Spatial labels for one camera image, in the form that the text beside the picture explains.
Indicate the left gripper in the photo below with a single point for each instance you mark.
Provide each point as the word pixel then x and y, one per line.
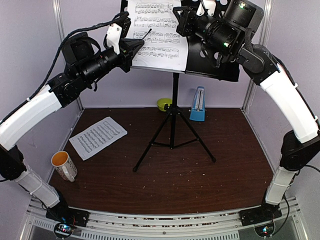
pixel 131 46

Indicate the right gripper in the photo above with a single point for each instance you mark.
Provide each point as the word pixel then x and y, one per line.
pixel 184 27

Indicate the sheet music page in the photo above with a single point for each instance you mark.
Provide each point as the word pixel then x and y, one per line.
pixel 97 137
pixel 154 22

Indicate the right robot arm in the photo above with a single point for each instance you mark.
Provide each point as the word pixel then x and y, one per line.
pixel 229 30

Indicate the green bowl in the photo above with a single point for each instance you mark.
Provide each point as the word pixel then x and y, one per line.
pixel 164 103

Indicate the blue metronome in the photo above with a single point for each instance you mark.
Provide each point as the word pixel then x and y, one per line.
pixel 197 111

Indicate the white patterned mug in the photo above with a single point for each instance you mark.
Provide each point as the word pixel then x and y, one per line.
pixel 65 167

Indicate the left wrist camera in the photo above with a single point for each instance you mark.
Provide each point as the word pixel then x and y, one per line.
pixel 115 32

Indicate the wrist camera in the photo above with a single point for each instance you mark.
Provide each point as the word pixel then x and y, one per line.
pixel 206 7
pixel 115 32

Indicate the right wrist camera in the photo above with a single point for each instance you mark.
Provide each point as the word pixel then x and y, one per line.
pixel 206 7

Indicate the left aluminium corner post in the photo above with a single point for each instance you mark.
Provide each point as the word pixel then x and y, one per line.
pixel 68 85

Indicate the aluminium corner post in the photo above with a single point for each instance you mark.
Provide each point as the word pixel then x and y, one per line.
pixel 68 85
pixel 255 64

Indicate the right aluminium corner post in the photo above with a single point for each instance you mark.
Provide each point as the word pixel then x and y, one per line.
pixel 255 64

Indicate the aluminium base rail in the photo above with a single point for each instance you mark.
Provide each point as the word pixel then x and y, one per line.
pixel 219 225

